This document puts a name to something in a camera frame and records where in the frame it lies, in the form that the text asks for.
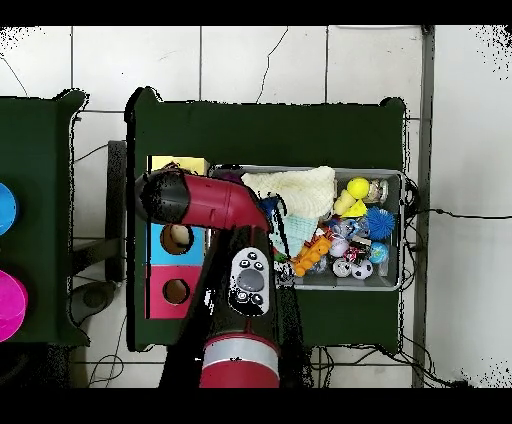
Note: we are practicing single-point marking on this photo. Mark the cream white cloth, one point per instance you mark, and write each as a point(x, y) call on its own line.
point(296, 188)

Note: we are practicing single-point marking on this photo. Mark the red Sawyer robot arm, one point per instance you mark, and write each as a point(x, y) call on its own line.
point(216, 202)

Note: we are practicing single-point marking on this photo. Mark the silver mesh bin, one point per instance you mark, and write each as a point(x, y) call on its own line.
point(360, 283)

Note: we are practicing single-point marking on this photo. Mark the wooden box with three holes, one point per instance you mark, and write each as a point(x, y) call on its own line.
point(160, 296)

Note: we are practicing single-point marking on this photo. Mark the dark blue spiky ball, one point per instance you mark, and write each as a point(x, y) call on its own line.
point(268, 204)

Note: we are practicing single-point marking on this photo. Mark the mint green cloth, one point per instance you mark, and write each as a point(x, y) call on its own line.
point(298, 230)

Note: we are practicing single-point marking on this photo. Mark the orange toy brick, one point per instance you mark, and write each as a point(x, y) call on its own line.
point(304, 264)

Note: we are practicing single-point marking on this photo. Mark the orange tiger plush toy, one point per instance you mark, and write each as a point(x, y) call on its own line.
point(320, 244)

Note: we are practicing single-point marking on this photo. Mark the dark green table cloth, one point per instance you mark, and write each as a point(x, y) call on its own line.
point(36, 180)
point(264, 136)

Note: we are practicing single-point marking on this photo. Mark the plain yellow ball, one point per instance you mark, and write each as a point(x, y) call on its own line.
point(358, 188)

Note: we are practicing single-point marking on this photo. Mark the small soccer ball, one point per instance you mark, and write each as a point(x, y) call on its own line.
point(362, 269)

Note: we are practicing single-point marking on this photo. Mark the light blue spiky ball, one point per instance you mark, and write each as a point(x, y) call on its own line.
point(380, 223)

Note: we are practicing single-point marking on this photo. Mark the blue globe ball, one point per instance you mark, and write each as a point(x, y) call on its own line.
point(378, 252)

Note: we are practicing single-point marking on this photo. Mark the blue round lid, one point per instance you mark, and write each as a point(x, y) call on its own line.
point(7, 210)

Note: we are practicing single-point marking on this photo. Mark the pink round lid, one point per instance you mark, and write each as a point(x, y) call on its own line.
point(12, 304)

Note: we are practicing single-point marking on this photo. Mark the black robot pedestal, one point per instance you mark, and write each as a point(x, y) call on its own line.
point(300, 370)

